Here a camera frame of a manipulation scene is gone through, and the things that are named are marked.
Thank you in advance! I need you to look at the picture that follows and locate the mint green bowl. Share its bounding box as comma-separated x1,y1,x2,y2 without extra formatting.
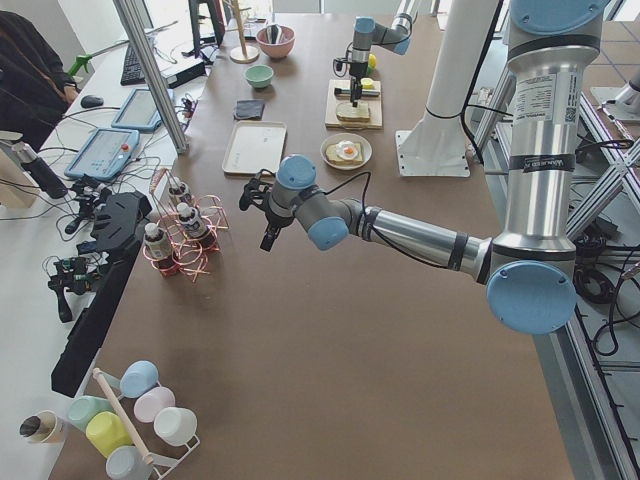
244,65,274,89

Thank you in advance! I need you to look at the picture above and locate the bamboo cutting board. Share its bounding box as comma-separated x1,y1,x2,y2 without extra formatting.
325,79,383,129

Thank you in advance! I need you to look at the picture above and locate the tea bottle front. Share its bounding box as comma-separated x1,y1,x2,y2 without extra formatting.
177,202,218,251

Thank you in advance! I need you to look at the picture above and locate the pink bowl with ice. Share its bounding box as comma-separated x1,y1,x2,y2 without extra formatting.
256,25,295,59

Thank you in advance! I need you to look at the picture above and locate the fried egg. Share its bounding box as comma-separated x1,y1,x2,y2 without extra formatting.
334,140,359,161

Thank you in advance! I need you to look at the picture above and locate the half lemon slice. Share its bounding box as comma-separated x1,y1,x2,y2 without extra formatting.
360,78,374,90

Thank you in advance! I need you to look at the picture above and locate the blue teach pendant far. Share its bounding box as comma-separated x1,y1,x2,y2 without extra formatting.
111,88,162,133

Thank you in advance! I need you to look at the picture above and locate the blue teach pendant near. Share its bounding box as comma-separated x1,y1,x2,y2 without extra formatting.
64,128,140,181

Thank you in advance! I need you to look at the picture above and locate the black keyboard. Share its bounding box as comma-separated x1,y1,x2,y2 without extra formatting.
120,45,145,86

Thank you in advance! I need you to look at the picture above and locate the tea bottle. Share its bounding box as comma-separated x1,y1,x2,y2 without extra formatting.
144,223,179,277
168,181,193,207
177,202,218,251

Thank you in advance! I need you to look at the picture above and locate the steel ice scoop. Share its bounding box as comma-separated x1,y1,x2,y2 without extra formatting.
265,23,284,45

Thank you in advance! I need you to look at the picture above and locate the mint mug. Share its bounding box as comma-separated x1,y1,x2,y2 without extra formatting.
66,395,113,432

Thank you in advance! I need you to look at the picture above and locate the pink mug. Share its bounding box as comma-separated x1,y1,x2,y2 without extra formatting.
133,386,176,423

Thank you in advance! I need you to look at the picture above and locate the black computer mouse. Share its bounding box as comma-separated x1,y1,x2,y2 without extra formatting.
80,95,104,109

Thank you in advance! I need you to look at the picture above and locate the white round plate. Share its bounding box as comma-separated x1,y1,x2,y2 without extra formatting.
320,133,372,170

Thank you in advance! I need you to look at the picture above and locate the black thermos bottle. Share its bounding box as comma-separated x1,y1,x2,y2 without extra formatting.
11,141,68,199

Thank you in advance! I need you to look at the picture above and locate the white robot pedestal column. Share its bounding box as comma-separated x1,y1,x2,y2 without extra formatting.
423,0,506,134

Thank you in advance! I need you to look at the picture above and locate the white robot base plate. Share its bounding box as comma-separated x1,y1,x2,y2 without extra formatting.
394,129,470,177

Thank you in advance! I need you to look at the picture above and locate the bread slice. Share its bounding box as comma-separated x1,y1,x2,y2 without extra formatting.
325,140,363,166
335,101,370,122

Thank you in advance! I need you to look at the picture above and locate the wooden cup stand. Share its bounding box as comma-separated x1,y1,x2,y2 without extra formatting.
224,0,260,64

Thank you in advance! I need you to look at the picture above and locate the tea bottle right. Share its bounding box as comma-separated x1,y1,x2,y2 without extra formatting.
168,181,193,207

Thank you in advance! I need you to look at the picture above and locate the cream rabbit serving tray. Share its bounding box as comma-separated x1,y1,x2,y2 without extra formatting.
222,120,287,175

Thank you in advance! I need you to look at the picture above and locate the yellow mug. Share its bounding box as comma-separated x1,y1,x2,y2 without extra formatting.
85,411,133,458

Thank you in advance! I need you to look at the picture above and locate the tea bottle left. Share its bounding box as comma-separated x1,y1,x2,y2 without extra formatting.
144,223,179,277

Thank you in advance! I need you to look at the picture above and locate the grey blue mug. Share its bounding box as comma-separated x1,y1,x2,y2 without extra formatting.
105,446,153,480

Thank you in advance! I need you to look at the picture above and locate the blue teach pendant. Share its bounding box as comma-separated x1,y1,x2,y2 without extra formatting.
64,128,140,181
111,88,162,133

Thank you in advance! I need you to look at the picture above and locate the white mug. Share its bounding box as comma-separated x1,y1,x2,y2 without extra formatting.
153,407,197,447

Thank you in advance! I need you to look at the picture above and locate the aluminium frame post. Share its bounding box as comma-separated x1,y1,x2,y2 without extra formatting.
113,0,188,154

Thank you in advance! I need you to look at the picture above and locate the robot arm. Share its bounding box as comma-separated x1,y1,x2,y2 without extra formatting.
346,0,421,107
240,1,610,335

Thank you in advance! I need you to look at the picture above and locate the copper wire bottle rack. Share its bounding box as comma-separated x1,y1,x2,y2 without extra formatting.
142,167,229,281

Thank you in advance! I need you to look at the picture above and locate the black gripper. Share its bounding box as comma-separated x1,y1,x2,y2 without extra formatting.
260,197,294,251
349,60,368,108

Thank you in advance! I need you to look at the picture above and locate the folded grey cloth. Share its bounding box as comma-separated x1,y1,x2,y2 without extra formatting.
233,99,265,120

